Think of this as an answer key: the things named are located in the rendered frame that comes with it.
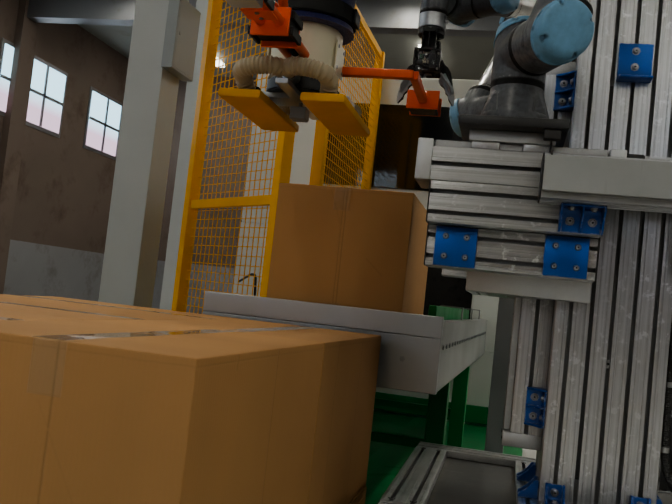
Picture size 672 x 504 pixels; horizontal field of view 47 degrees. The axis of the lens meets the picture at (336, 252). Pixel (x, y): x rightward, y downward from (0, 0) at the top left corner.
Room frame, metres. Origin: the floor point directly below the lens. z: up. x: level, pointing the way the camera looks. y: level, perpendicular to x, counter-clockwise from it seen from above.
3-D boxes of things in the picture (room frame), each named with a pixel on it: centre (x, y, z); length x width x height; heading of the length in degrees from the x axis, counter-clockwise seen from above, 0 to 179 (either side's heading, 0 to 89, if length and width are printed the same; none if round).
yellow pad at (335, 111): (1.83, 0.03, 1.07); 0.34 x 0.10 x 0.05; 168
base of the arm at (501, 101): (1.68, -0.36, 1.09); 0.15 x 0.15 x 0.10
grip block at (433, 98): (2.08, -0.19, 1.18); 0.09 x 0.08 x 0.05; 78
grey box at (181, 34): (3.16, 0.73, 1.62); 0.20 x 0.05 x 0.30; 166
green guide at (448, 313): (3.62, -0.61, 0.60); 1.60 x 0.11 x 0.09; 166
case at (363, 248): (2.52, -0.07, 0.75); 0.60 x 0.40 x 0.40; 167
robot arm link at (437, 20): (2.07, -0.20, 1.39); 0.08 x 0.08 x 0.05
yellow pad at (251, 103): (1.87, 0.22, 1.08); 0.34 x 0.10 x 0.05; 168
